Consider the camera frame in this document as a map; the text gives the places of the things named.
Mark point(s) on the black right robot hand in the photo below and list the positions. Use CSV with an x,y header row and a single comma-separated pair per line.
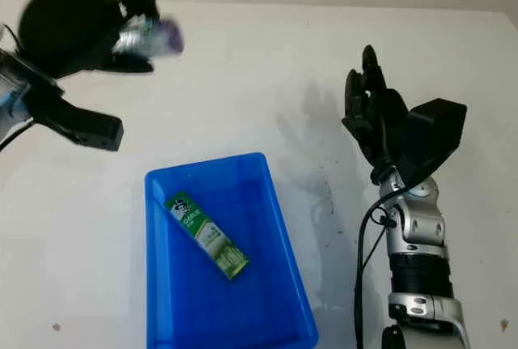
x,y
378,110

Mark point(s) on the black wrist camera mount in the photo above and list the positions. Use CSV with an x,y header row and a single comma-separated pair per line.
x,y
435,134
81,122

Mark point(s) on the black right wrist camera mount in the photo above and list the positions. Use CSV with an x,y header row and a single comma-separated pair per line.
x,y
435,134

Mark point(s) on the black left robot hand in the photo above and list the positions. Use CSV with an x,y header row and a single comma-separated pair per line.
x,y
64,29

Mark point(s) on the blue plastic tray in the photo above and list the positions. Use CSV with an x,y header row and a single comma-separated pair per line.
x,y
259,284

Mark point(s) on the silver purple bag roll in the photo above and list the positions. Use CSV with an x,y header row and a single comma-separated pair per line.
x,y
149,37

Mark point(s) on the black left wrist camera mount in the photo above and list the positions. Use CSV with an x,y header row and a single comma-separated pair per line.
x,y
81,122

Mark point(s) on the green white carton box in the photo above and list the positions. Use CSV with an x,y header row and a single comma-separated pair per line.
x,y
206,235

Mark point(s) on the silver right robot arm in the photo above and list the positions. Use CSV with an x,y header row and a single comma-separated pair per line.
x,y
421,243

